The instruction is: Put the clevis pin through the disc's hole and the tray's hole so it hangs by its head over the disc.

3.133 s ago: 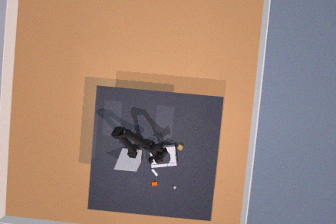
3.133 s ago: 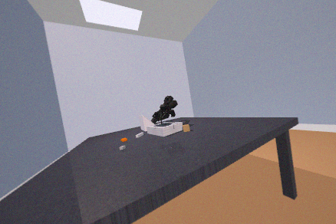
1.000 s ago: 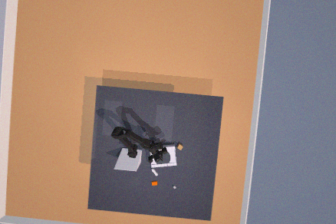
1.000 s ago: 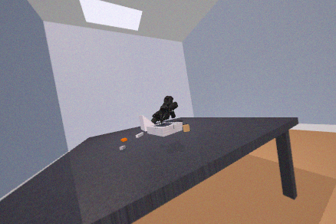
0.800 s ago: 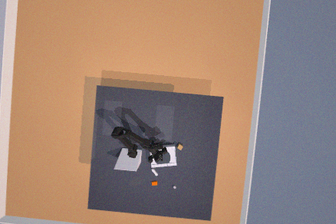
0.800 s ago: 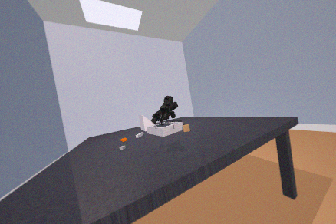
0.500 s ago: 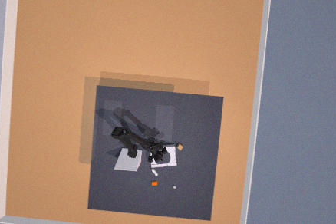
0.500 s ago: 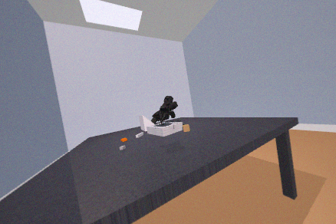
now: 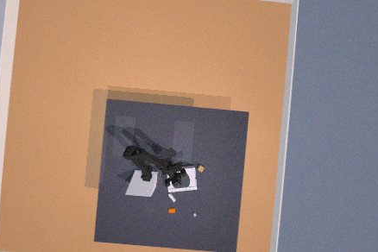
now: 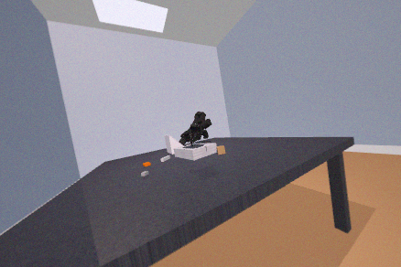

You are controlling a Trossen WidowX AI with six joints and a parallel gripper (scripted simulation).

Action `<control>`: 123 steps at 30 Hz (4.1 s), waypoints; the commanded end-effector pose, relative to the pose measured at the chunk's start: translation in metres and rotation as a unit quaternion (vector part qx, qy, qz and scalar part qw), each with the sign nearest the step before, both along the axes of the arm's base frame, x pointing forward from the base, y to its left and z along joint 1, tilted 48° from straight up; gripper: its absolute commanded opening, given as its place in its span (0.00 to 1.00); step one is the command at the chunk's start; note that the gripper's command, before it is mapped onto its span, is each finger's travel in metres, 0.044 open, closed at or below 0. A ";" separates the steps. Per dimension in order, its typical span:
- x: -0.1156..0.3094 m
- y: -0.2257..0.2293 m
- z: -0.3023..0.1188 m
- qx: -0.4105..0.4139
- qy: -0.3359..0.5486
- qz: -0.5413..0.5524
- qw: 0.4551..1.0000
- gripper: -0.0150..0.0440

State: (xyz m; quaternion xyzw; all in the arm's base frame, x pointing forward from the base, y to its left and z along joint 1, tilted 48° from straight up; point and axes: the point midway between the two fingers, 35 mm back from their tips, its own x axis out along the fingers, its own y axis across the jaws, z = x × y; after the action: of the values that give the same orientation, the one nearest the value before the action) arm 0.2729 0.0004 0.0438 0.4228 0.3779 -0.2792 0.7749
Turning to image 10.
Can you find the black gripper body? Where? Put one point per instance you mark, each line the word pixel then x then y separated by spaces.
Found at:
pixel 201 132

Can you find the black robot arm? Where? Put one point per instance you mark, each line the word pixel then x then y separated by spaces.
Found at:
pixel 199 122

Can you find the small tan block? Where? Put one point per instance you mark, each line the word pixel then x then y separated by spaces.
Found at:
pixel 220 150

